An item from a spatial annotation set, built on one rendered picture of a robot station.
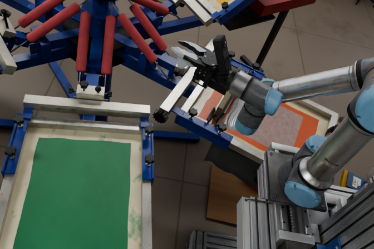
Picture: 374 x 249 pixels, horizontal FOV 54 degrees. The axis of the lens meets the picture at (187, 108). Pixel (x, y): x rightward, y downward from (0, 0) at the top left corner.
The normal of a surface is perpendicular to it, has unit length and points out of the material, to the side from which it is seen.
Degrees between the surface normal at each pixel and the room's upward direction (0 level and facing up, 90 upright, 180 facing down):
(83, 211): 0
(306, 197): 98
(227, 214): 0
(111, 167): 0
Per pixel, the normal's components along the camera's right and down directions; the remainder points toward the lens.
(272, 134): 0.22, -0.64
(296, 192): -0.50, 0.67
